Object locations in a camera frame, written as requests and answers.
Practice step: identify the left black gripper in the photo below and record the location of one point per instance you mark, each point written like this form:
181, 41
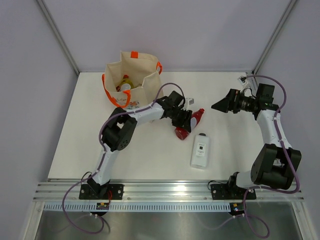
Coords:
185, 121

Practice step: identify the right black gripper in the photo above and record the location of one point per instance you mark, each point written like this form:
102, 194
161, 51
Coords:
230, 102

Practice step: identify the red dish soap bottle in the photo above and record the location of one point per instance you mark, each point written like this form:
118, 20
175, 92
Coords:
195, 119

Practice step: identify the white rectangular bottle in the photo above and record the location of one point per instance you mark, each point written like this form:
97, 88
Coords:
200, 152

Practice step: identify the yellow dish soap bottle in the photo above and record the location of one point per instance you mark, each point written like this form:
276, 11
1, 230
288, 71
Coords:
125, 84

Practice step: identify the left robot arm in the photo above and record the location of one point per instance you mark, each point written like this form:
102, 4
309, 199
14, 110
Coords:
116, 134

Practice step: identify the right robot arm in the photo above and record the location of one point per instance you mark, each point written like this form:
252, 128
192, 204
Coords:
275, 167

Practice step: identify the cream canvas tote bag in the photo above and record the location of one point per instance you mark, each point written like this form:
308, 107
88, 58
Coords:
144, 71

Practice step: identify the right small circuit board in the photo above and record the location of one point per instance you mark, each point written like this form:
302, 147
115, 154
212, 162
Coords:
236, 209

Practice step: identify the small circuit board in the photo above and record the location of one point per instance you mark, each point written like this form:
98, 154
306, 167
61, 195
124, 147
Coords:
103, 206
236, 209

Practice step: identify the left small circuit board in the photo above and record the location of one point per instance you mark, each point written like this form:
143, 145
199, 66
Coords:
103, 206

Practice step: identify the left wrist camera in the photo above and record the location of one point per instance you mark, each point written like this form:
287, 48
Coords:
188, 102

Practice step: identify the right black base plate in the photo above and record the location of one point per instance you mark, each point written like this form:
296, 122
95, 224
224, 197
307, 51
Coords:
226, 192

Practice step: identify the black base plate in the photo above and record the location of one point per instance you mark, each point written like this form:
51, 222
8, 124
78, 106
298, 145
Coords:
115, 192
226, 192

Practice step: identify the right corner aluminium post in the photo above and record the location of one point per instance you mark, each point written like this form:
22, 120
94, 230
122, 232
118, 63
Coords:
275, 34

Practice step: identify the corner aluminium post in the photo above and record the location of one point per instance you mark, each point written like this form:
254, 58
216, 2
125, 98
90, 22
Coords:
275, 34
57, 35

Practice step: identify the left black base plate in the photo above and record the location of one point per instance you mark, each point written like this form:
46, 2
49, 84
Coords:
115, 192

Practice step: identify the aluminium mounting rail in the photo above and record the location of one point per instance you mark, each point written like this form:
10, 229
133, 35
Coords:
133, 191

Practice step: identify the white slotted cable duct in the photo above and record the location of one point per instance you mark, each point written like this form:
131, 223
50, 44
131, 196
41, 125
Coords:
139, 207

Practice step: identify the left corner aluminium post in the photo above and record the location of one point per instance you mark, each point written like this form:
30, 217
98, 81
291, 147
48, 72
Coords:
57, 35

